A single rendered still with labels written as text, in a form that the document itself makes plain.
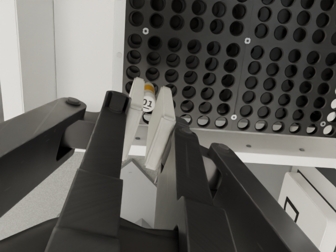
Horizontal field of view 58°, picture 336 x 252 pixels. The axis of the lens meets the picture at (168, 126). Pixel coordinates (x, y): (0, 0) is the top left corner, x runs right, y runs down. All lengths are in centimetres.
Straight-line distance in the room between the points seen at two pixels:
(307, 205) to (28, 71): 33
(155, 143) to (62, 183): 129
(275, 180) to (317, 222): 15
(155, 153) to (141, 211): 127
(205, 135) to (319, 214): 15
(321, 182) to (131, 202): 107
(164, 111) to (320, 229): 27
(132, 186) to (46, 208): 42
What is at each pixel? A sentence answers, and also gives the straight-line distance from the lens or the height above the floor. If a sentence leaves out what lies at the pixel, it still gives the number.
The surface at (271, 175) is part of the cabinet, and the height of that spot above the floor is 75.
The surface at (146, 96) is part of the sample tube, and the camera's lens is 21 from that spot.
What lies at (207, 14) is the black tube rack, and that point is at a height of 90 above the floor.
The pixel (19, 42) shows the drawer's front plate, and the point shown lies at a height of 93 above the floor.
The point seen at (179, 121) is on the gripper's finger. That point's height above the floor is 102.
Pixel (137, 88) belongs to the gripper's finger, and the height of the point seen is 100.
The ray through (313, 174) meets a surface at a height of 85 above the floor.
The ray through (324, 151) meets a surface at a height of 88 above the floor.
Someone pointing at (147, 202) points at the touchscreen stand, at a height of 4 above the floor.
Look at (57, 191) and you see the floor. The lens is 146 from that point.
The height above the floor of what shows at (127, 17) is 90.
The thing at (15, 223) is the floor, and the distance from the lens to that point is 163.
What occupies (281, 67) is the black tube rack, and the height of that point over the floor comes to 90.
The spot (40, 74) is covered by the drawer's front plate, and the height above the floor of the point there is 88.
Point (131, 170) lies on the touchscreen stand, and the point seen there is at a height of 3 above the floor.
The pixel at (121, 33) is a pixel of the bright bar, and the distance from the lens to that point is 34.
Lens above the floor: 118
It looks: 69 degrees down
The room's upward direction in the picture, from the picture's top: 173 degrees clockwise
